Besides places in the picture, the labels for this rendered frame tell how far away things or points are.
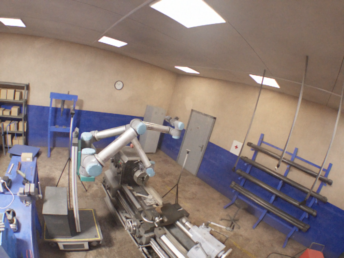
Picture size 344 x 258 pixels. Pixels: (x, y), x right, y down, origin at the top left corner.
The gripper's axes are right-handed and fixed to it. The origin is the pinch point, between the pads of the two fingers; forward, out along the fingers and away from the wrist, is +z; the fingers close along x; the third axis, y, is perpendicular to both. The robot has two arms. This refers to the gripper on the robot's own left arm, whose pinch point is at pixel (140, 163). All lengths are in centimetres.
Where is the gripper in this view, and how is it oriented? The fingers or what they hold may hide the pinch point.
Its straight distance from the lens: 246.8
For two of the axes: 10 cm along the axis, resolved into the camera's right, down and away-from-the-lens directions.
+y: 0.3, 9.3, 3.8
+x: 7.7, -2.6, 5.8
